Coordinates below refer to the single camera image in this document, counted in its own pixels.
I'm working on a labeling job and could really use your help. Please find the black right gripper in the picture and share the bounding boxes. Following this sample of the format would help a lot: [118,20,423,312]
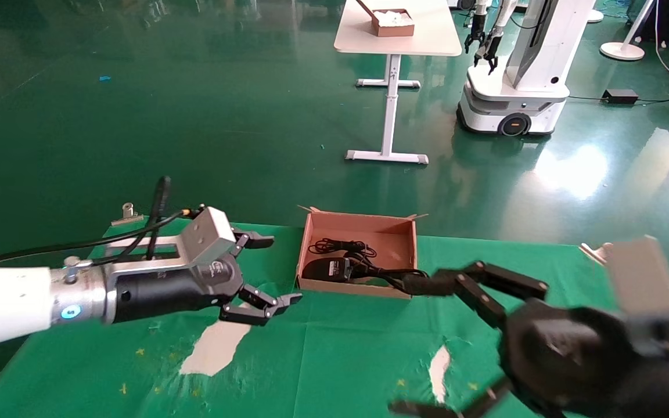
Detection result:
[389,261,669,418]

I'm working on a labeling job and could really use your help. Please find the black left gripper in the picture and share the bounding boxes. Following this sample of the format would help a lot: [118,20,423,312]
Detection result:
[104,229,303,327]

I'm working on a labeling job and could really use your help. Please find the thick black power cord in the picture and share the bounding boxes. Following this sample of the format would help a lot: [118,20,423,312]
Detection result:
[301,255,428,291]

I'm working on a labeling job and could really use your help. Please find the thin black cable bundle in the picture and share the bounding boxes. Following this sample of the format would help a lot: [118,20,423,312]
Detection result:
[308,237,377,261]

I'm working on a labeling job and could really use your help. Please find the white arm with black gripper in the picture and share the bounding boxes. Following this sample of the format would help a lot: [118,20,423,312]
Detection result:
[465,0,488,55]
[474,0,518,75]

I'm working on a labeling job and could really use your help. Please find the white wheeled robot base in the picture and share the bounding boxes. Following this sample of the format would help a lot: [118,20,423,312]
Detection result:
[456,0,598,139]

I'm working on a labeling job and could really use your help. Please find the open brown cardboard box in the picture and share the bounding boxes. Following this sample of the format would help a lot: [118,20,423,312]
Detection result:
[296,204,429,300]

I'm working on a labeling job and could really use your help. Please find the small cardboard box white contents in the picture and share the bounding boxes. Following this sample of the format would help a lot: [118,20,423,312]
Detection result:
[356,0,416,38]

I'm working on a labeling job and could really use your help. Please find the green table cloth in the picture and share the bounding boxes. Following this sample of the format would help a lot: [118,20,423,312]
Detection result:
[0,216,623,418]

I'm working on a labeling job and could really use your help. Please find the silver metal binder clip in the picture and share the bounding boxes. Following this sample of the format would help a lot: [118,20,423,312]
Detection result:
[110,202,144,227]
[578,242,615,266]

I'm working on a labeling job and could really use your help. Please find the white height-adjustable table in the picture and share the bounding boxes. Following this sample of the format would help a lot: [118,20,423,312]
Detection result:
[333,0,463,166]

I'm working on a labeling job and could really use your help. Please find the black power adapter brick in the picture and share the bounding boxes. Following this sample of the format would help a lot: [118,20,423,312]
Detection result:
[602,88,639,106]

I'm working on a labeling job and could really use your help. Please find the white round floor stand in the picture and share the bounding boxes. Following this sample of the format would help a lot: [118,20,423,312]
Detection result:
[599,0,658,62]

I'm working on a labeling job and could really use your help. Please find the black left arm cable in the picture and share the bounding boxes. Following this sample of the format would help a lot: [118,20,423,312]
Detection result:
[0,175,208,271]

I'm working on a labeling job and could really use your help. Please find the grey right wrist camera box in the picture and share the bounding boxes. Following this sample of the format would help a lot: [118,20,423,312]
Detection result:
[604,235,669,318]

